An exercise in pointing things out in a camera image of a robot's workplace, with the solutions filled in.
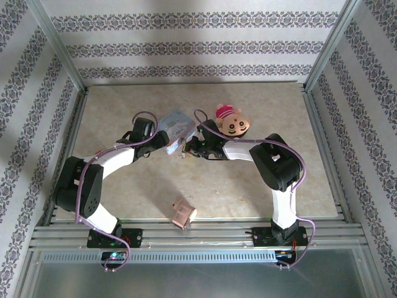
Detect aluminium frame post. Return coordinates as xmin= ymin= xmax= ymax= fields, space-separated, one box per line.
xmin=305 ymin=0 xmax=364 ymax=91
xmin=29 ymin=0 xmax=86 ymax=89

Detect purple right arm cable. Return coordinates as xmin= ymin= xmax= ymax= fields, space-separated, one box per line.
xmin=194 ymin=108 xmax=317 ymax=271

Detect aluminium side frame rail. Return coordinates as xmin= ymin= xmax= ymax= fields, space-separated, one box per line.
xmin=302 ymin=88 xmax=353 ymax=223
xmin=40 ymin=88 xmax=89 ymax=224

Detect grey-blue plastic bag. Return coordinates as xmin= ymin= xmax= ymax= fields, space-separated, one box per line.
xmin=157 ymin=108 xmax=197 ymax=156

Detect aluminium base mounting rails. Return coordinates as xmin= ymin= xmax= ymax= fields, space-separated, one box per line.
xmin=29 ymin=222 xmax=367 ymax=251

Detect aluminium rear frame rail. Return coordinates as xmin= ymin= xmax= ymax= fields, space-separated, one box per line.
xmin=85 ymin=81 xmax=308 ymax=88

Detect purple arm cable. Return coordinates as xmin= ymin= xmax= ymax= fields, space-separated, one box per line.
xmin=74 ymin=111 xmax=161 ymax=273
xmin=194 ymin=108 xmax=317 ymax=271

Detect pink toy house box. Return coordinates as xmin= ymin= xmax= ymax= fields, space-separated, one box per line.
xmin=171 ymin=197 xmax=198 ymax=231

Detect small circuit board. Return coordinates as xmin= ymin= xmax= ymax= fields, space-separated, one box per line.
xmin=100 ymin=250 xmax=128 ymax=263
xmin=275 ymin=248 xmax=298 ymax=263

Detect grey metal panel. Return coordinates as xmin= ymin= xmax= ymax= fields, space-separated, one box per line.
xmin=29 ymin=250 xmax=373 ymax=298

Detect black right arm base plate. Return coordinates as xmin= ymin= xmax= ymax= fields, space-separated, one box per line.
xmin=252 ymin=226 xmax=308 ymax=248

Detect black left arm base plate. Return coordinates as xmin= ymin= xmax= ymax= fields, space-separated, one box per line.
xmin=86 ymin=228 xmax=143 ymax=249

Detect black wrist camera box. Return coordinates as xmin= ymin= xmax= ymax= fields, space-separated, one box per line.
xmin=198 ymin=120 xmax=223 ymax=140
xmin=132 ymin=117 xmax=158 ymax=142

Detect cartoon baby plush doll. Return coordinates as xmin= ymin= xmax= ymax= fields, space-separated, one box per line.
xmin=215 ymin=104 xmax=252 ymax=139

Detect grey slotted cable duct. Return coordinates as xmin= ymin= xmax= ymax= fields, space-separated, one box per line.
xmin=42 ymin=250 xmax=277 ymax=263

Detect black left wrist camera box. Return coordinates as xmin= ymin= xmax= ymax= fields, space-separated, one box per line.
xmin=132 ymin=117 xmax=158 ymax=142

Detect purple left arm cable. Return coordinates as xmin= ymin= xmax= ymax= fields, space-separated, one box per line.
xmin=74 ymin=111 xmax=161 ymax=273

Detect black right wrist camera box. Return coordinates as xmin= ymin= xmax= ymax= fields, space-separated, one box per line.
xmin=198 ymin=120 xmax=223 ymax=140

